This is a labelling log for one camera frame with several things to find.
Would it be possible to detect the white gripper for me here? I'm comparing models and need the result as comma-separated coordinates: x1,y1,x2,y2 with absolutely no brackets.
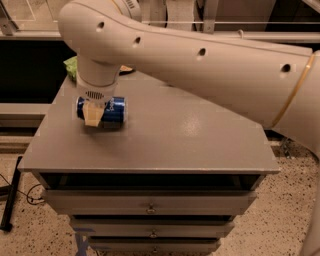
76,77,117,127

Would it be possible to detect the blue pepsi can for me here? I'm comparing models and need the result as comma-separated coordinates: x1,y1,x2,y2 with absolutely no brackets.
76,97,127,124

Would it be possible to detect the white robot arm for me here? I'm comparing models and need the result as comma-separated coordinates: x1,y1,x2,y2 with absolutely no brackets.
58,0,320,157

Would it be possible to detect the green snack bag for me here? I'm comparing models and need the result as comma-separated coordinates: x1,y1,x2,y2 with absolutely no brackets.
63,56,77,82

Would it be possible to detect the top grey drawer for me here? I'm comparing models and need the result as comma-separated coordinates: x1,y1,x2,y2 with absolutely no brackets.
42,190,256,215

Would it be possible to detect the grey drawer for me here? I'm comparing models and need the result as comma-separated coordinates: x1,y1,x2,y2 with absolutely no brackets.
70,219,234,238
89,238,220,253
42,190,256,215

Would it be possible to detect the grey drawer cabinet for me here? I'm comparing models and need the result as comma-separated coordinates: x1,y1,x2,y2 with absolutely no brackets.
19,72,278,243

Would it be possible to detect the black floor stand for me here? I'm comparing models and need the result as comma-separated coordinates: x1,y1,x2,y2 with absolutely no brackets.
0,156,22,232

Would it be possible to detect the middle grey drawer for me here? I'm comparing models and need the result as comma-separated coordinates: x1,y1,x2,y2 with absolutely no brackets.
70,219,234,238

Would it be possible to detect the bottom grey drawer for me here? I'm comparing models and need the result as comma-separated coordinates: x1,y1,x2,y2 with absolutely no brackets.
89,238,220,253

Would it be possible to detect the black floor cable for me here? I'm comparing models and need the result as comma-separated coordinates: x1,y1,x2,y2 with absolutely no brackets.
0,173,46,206

